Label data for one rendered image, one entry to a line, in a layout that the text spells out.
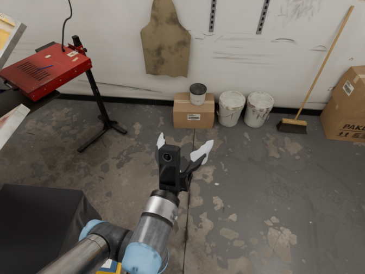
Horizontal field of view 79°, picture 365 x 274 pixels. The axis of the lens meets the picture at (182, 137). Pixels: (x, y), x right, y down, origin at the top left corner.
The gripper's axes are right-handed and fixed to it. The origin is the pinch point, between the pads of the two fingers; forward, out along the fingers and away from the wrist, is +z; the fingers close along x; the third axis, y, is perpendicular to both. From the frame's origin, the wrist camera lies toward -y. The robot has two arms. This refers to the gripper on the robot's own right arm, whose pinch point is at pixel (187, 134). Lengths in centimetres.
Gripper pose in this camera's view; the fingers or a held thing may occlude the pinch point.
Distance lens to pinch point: 63.2
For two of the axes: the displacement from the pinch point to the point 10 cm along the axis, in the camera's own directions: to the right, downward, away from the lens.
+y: 1.3, 6.6, 7.4
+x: 9.5, 1.4, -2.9
